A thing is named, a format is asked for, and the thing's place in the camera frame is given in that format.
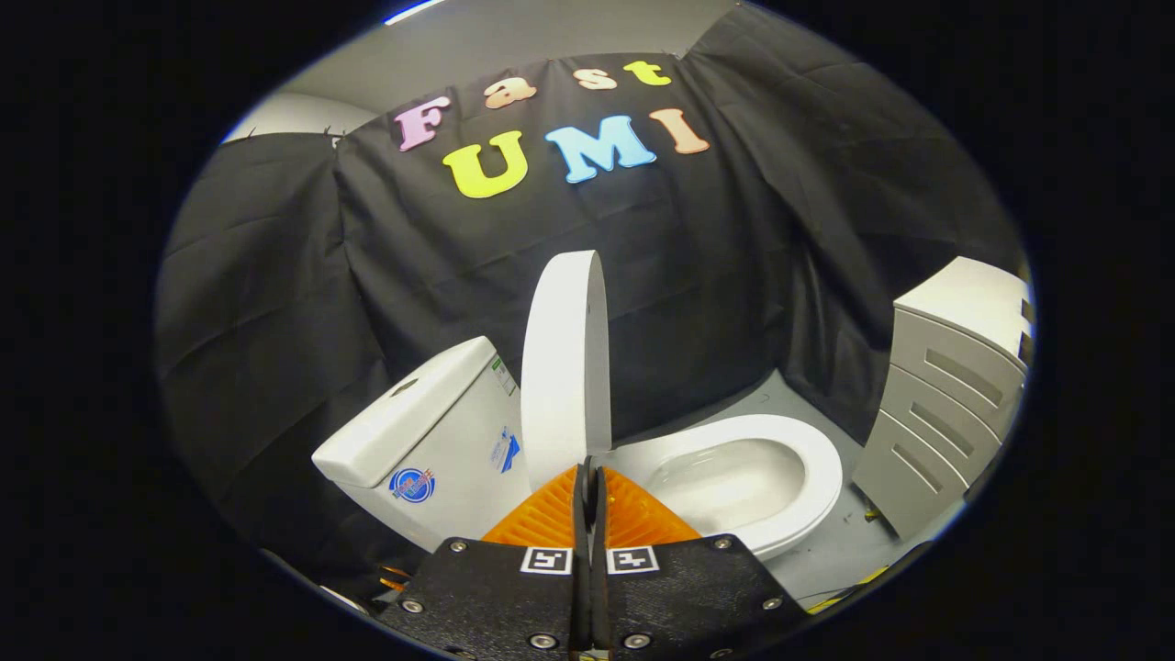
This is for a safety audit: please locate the white toilet tank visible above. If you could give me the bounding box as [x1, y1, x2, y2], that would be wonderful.
[312, 336, 535, 554]

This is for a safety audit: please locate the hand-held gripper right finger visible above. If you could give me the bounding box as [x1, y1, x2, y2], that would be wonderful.
[589, 459, 813, 658]

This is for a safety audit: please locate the white toilet lid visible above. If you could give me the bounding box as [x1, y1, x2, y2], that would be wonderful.
[520, 250, 613, 492]

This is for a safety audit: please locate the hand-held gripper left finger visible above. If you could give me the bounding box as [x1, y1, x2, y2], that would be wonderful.
[376, 456, 590, 658]

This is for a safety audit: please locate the white drawer cabinet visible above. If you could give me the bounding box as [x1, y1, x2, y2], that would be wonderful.
[852, 257, 1035, 541]

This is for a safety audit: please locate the black backdrop cloth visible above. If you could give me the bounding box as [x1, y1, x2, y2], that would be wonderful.
[156, 5, 1024, 602]

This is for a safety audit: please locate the white toilet seat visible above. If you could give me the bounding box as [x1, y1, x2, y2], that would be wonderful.
[610, 413, 844, 562]

